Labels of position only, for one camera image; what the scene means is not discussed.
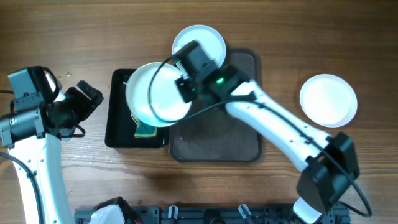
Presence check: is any white plate bottom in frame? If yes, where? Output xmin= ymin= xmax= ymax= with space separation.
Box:
xmin=125 ymin=62 xmax=192 ymax=127

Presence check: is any white plate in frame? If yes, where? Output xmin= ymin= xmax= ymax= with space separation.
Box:
xmin=172 ymin=24 xmax=226 ymax=67
xmin=299 ymin=73 xmax=358 ymax=128
xmin=125 ymin=62 xmax=192 ymax=127

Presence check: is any white plate top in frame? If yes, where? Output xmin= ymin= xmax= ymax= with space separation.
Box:
xmin=172 ymin=24 xmax=226 ymax=67

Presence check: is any green yellow sponge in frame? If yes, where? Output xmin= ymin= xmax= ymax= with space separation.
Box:
xmin=131 ymin=113 xmax=157 ymax=138

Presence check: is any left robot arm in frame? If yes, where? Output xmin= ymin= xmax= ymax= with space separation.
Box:
xmin=1 ymin=80 xmax=104 ymax=223

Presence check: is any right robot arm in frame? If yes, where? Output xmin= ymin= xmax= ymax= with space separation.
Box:
xmin=176 ymin=65 xmax=359 ymax=223

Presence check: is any black rectangular tray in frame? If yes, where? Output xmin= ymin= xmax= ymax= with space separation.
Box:
xmin=104 ymin=69 xmax=169 ymax=148

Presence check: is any brown plastic serving tray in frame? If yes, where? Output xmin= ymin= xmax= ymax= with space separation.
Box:
xmin=168 ymin=47 xmax=264 ymax=163

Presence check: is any left black cable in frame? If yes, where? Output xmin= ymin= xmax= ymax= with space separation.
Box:
xmin=0 ymin=90 xmax=43 ymax=224

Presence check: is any black cable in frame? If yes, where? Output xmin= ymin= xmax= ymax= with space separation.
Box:
xmin=147 ymin=55 xmax=373 ymax=218
xmin=0 ymin=90 xmax=43 ymax=224

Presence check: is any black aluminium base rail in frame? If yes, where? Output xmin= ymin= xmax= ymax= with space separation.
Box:
xmin=73 ymin=203 xmax=351 ymax=224

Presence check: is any right black cable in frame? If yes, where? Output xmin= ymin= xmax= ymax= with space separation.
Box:
xmin=147 ymin=55 xmax=373 ymax=218

